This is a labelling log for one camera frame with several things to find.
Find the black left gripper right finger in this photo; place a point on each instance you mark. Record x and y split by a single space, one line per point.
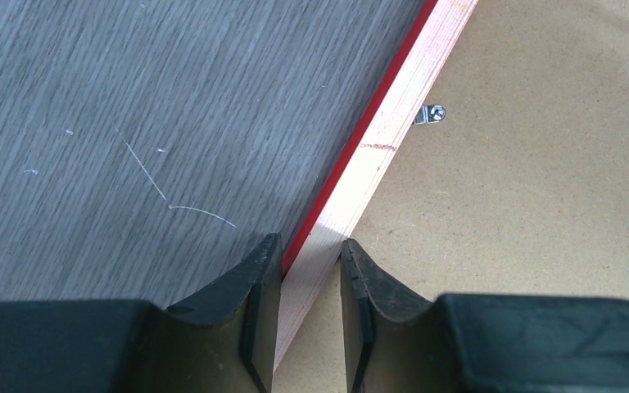
397 341

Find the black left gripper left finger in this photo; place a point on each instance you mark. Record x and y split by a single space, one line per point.
222 338

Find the red picture frame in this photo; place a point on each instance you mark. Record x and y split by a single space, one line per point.
524 186

